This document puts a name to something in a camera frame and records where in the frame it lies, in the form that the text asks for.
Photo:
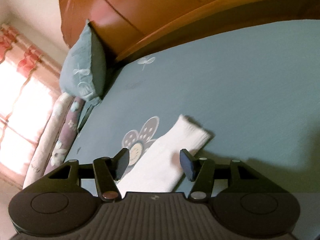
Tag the folded floral quilt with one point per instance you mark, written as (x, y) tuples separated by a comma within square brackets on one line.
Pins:
[(57, 135)]

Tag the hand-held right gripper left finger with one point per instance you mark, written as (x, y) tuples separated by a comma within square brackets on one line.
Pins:
[(122, 162)]

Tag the pink patterned window curtain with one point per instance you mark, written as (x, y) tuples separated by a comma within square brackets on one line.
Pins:
[(25, 92)]

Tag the wooden bed headboard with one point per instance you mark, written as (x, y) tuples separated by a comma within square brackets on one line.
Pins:
[(175, 10)]

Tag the pink and white knit sweater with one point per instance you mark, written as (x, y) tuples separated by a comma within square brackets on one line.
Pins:
[(170, 152)]

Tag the teal printed pillow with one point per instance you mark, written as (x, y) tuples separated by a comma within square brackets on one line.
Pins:
[(80, 62)]

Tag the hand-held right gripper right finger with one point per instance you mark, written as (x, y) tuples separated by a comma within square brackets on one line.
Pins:
[(187, 165)]

